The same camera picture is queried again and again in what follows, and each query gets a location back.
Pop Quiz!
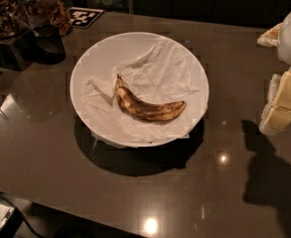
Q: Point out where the glass jar of snacks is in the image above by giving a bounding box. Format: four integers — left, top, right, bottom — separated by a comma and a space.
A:
21, 0, 72, 37

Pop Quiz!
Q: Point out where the white round bowl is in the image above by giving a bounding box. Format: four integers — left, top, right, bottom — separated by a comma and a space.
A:
69, 31, 211, 149

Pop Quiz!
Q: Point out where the dark box under jar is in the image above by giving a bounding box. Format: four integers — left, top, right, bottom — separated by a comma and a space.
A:
0, 31, 33, 71

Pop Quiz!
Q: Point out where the brown overripe banana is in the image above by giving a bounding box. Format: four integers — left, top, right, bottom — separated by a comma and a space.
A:
115, 74, 187, 122

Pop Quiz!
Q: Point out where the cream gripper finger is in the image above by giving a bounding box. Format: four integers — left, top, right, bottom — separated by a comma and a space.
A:
259, 67, 291, 136
257, 23, 282, 48

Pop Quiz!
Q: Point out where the black white fiducial marker card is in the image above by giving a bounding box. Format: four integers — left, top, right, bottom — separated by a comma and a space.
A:
69, 7, 103, 29

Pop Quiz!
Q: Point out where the white crumpled paper towel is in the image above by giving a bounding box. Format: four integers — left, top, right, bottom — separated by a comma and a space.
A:
80, 39, 209, 144

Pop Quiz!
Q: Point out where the black scoop with metal handle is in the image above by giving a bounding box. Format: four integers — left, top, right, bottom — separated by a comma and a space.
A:
8, 12, 66, 64

